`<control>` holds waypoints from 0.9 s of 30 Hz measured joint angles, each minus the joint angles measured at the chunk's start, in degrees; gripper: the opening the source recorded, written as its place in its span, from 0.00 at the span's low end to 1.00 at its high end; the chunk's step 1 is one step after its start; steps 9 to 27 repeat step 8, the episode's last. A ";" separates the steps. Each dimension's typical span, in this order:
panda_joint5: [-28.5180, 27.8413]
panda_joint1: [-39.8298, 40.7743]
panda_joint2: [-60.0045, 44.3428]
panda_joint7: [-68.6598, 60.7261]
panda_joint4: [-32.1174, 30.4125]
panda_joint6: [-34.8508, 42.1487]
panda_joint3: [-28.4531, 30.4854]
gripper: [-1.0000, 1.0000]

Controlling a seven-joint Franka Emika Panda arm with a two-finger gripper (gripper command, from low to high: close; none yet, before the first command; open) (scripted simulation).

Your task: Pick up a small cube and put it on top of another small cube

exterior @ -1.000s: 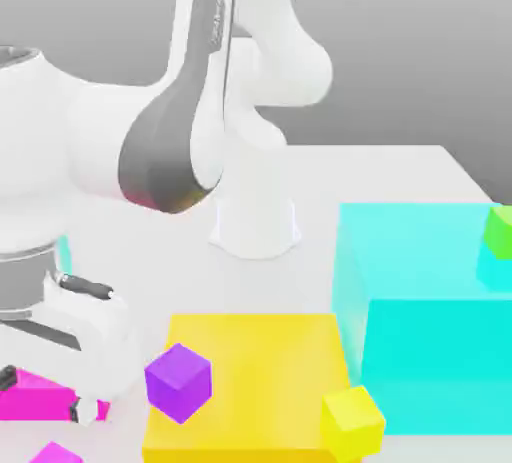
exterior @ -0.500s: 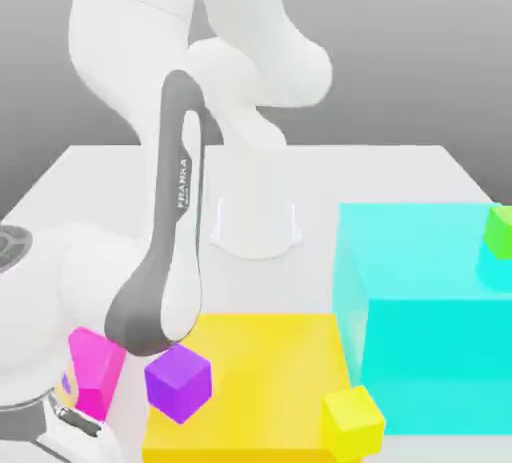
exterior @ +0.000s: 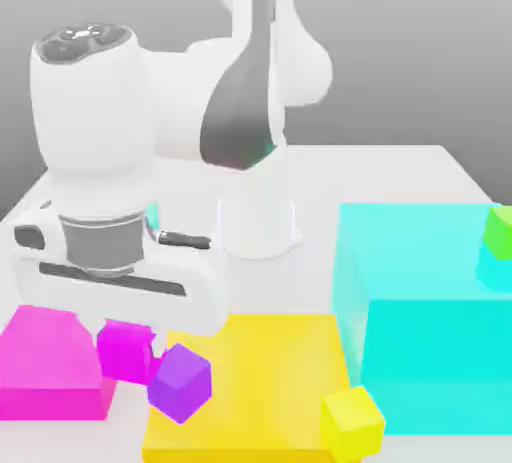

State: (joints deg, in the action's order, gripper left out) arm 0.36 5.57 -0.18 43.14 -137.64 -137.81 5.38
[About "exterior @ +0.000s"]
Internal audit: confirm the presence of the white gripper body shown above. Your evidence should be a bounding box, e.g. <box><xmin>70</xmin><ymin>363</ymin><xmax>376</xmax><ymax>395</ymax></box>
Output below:
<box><xmin>8</xmin><ymin>247</ymin><xmax>230</xmax><ymax>337</ymax></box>

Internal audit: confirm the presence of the small magenta cube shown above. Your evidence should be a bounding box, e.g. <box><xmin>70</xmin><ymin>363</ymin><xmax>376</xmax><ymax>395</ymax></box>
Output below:
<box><xmin>95</xmin><ymin>319</ymin><xmax>163</xmax><ymax>387</ymax></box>

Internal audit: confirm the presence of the small purple cube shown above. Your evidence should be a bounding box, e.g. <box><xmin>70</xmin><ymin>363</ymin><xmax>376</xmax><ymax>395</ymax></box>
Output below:
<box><xmin>146</xmin><ymin>342</ymin><xmax>213</xmax><ymax>426</ymax></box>

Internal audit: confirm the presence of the small yellow cube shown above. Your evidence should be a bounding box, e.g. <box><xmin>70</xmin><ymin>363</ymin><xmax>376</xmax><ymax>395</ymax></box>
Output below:
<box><xmin>320</xmin><ymin>385</ymin><xmax>387</xmax><ymax>463</ymax></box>

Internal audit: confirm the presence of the small green cube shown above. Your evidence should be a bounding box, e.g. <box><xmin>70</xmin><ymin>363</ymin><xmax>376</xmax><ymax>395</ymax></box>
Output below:
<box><xmin>482</xmin><ymin>205</ymin><xmax>512</xmax><ymax>261</ymax></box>

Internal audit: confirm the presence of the large yellow box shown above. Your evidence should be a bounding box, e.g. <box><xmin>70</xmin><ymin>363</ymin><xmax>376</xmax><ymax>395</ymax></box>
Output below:
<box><xmin>141</xmin><ymin>313</ymin><xmax>353</xmax><ymax>463</ymax></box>

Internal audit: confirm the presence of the large magenta box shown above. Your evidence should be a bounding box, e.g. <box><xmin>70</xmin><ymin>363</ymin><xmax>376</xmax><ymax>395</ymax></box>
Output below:
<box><xmin>0</xmin><ymin>304</ymin><xmax>118</xmax><ymax>422</ymax></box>

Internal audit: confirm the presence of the large cyan box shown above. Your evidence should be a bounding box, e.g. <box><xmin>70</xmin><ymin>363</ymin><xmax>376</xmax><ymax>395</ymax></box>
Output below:
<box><xmin>330</xmin><ymin>202</ymin><xmax>512</xmax><ymax>436</ymax></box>

